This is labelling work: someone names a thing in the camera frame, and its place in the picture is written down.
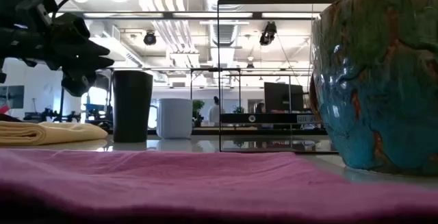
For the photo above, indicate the green potted plant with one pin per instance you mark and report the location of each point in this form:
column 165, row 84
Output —
column 238, row 109
column 197, row 105

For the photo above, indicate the black ceiling camera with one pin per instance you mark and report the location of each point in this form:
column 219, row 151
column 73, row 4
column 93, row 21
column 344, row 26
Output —
column 268, row 33
column 149, row 38

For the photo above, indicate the pink cloth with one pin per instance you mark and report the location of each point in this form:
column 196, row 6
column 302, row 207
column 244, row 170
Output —
column 171, row 183

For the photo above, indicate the white ceramic mug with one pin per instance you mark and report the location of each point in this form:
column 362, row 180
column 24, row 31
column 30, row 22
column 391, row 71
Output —
column 174, row 118

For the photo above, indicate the tall black tumbler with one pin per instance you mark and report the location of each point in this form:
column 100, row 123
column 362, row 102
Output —
column 132, row 107

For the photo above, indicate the black metal frame shelf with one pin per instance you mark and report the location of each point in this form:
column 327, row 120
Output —
column 270, row 118

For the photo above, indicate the person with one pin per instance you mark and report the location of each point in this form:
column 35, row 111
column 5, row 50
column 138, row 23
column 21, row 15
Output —
column 215, row 112
column 260, row 108

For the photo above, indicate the blue-green glazed ceramic mug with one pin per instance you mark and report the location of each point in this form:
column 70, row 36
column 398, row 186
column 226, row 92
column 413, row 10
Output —
column 380, row 80

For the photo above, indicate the black monitor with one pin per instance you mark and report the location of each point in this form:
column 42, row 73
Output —
column 283, row 96

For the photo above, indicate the white shelf label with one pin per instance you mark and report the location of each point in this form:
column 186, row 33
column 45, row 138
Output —
column 305, row 118

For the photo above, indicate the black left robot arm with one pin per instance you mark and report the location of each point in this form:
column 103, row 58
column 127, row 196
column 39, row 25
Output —
column 20, row 28

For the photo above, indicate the dark wall panel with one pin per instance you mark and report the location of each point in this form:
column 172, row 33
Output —
column 12, row 96

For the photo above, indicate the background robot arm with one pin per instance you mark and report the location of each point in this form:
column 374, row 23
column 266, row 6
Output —
column 51, row 115

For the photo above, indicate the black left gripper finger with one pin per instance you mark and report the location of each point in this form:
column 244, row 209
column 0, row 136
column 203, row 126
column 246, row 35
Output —
column 101, row 63
column 97, row 49

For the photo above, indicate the folded yellow cloth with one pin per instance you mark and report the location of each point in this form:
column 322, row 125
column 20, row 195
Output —
column 51, row 132

